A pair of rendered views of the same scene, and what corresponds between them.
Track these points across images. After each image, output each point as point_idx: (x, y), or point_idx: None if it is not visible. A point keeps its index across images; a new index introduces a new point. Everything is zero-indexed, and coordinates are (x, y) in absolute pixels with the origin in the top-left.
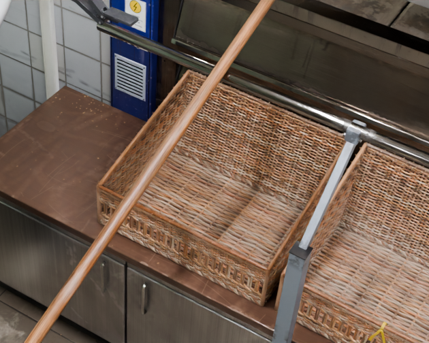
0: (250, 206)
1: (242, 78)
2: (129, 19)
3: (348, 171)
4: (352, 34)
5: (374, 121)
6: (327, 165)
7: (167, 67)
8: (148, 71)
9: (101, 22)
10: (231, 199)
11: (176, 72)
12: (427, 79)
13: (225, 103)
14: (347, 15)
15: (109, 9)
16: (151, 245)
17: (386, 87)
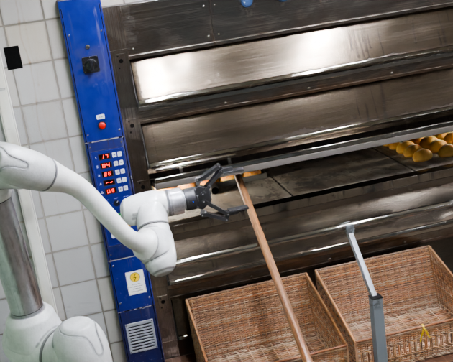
0: (278, 353)
1: (275, 238)
2: (244, 206)
3: (323, 284)
4: (280, 208)
5: (316, 250)
6: (302, 298)
7: (165, 311)
8: (155, 321)
9: (227, 218)
10: (264, 357)
11: (172, 311)
12: (327, 211)
13: (220, 304)
14: (269, 202)
15: (228, 209)
16: None
17: (310, 229)
